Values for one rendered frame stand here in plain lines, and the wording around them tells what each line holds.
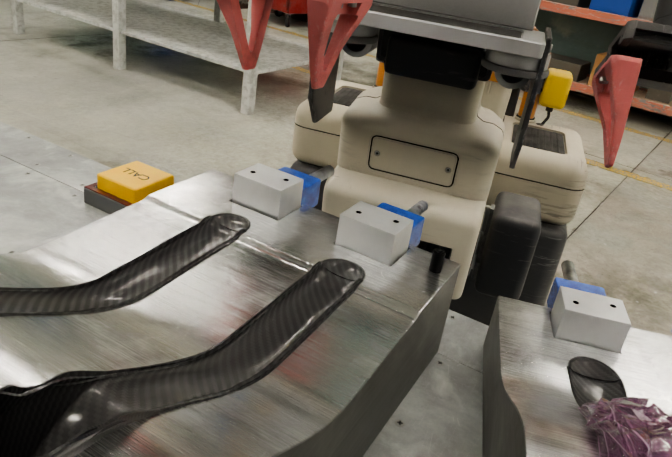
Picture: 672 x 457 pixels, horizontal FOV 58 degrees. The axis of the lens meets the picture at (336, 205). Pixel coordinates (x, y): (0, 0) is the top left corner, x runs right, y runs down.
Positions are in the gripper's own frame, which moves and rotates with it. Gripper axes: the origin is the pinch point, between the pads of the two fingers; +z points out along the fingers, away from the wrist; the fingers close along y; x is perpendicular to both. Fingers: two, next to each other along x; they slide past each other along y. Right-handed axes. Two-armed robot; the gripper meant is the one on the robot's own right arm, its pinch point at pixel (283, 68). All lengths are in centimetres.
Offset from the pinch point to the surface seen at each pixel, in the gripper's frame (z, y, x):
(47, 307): 12.1, -0.2, -22.3
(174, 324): 13.3, 5.4, -17.5
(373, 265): 12.4, 12.1, -2.9
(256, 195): 10.8, -0.1, -2.0
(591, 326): 14.3, 28.1, 3.9
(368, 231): 10.2, 10.8, -2.1
